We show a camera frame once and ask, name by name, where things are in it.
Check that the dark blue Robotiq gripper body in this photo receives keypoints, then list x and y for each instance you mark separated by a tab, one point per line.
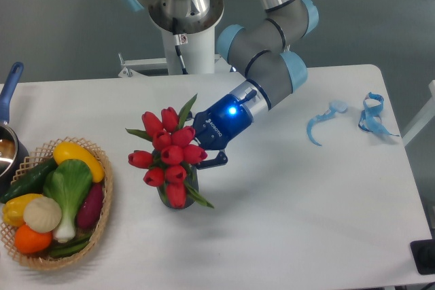
222	122

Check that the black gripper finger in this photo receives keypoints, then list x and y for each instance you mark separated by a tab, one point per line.
220	160

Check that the red tulip bouquet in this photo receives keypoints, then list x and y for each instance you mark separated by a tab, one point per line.
174	152

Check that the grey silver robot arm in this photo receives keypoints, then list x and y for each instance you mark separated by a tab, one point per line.
262	56

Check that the dark grey ribbed vase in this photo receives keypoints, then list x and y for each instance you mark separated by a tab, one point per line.
191	182

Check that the blue curved tape strip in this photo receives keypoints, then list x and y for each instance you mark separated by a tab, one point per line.
334	107

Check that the purple sweet potato toy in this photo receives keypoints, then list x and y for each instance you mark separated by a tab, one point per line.
90	211

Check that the blue crumpled tape strip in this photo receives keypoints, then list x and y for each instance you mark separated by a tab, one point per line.
370	117

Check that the green bok choy toy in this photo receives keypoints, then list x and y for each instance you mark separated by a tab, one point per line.
68	185

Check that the green bean pods toy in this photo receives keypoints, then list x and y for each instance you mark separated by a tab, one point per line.
70	248

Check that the cream garlic bun toy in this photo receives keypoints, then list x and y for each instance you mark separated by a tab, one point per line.
42	214

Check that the dark green cucumber toy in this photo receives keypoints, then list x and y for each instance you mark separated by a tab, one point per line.
31	182

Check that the woven wicker basket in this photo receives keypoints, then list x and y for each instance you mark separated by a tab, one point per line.
41	260

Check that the orange fruit toy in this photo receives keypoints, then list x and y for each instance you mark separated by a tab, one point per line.
28	241

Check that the yellow bell pepper toy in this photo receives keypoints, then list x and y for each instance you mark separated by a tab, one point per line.
13	210

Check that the black device at edge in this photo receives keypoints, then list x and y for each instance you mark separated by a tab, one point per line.
423	255

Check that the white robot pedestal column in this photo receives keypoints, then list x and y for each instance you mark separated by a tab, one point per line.
197	51

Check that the white metal base frame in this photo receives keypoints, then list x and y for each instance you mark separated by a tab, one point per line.
158	66

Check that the blue handled steel pot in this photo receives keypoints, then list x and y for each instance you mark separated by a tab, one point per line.
13	151

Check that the white frame at right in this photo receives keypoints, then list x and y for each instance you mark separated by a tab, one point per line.
420	120

